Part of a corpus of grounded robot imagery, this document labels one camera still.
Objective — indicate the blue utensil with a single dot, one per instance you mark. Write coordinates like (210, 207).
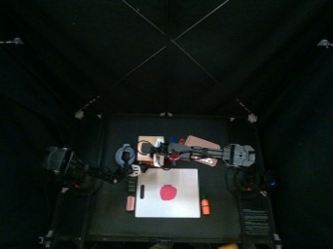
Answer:
(171, 140)

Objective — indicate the red and white utensil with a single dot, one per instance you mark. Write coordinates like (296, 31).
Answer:
(181, 141)

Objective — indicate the white cutting board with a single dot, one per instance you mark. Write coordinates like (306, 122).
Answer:
(182, 207)

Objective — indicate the dark green striped block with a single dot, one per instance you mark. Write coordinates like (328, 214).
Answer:
(131, 185)

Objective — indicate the red plastic cup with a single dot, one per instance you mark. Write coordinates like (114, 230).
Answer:
(174, 158)

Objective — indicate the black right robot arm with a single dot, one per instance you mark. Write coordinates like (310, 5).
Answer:
(207, 151)

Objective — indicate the silver frame clamp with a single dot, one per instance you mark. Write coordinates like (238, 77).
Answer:
(16, 41)
(322, 42)

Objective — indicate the silver corner bracket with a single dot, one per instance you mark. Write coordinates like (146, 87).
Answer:
(165, 114)
(79, 114)
(251, 117)

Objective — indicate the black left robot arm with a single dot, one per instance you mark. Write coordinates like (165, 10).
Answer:
(86, 171)

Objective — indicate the orange toy carrot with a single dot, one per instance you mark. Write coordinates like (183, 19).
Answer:
(205, 206)

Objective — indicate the wooden drawer box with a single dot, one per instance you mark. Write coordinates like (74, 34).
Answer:
(147, 139)

